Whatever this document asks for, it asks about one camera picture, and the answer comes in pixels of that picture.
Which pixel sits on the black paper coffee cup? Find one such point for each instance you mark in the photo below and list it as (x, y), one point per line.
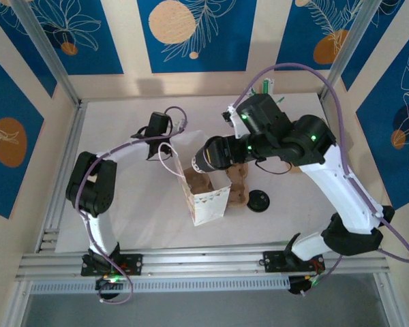
(199, 167)

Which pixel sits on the brown pulp cup carrier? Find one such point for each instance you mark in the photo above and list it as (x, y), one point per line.
(199, 185)

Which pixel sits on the white cartoon print paper bag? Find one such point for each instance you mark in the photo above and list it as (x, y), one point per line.
(209, 207)

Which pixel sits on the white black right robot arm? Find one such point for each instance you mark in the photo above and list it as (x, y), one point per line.
(344, 197)

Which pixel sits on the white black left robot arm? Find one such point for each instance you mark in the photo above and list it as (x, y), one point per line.
(104, 235)

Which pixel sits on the brown cardboard napkin box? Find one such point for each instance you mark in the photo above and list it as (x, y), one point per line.
(294, 170)

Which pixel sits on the brown pulp carrier stack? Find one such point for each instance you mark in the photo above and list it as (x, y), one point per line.
(238, 190)

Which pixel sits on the black plastic cup lid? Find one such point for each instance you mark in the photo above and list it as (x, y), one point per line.
(258, 201)

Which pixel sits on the black electronics module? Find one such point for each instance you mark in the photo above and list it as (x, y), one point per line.
(104, 284)
(296, 284)

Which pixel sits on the aluminium side rail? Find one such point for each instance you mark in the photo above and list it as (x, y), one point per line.
(70, 136)

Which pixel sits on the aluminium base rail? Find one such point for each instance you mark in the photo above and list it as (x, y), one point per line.
(204, 260)

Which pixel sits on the aluminium frame post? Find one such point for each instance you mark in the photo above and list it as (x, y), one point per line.
(349, 51)
(47, 51)

